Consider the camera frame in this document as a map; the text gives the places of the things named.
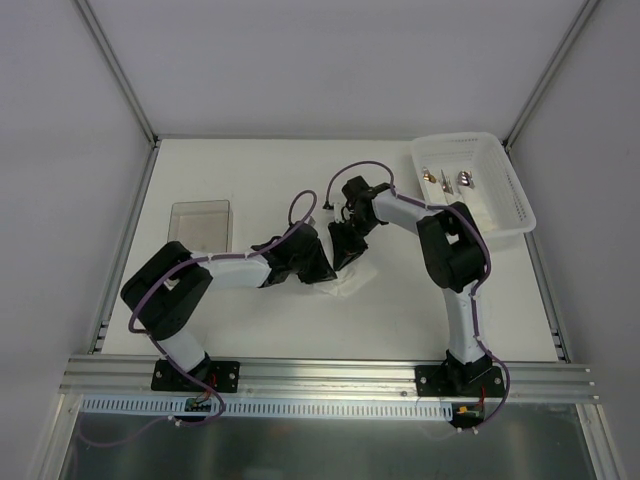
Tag white plastic basket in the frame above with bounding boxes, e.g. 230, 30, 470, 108
410, 132, 536, 241

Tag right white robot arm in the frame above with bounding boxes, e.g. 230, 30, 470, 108
328, 176, 493, 396

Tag white slotted cable duct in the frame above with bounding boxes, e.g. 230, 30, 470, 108
79, 395, 453, 422

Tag smoky transparent plastic box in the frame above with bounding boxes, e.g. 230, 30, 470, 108
167, 200, 233, 253

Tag white paper napkin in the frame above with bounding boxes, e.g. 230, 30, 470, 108
313, 262, 378, 298

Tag aluminium mounting rail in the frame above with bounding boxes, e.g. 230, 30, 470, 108
59, 354, 602, 404

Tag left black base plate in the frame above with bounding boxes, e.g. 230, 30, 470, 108
150, 358, 241, 393

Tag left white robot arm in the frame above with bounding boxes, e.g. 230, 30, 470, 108
120, 222, 337, 390

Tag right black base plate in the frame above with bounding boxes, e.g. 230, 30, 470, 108
414, 363, 506, 398

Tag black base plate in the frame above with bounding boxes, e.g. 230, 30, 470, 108
414, 363, 506, 398
150, 358, 241, 393

